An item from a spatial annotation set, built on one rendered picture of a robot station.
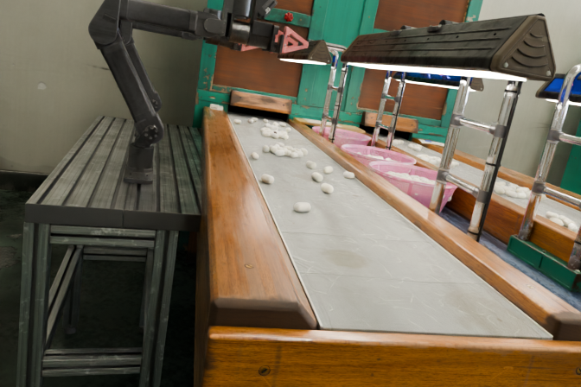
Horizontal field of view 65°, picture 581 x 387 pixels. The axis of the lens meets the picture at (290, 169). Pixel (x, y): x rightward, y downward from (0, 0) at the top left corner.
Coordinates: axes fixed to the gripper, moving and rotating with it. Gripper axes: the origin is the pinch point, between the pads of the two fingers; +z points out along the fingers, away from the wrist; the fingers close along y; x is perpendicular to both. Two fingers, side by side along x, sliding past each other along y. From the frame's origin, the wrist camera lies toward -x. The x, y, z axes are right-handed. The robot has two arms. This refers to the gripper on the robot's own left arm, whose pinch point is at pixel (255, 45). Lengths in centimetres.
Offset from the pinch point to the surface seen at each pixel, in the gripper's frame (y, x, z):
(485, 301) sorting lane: -137, 33, 10
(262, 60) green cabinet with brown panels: 37.4, 4.6, 11.9
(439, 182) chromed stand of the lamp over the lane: -103, 24, 23
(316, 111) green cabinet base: 33, 25, 43
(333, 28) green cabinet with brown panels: 34, -16, 44
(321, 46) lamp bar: -42.3, -2.0, 12.3
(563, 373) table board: -148, 36, 13
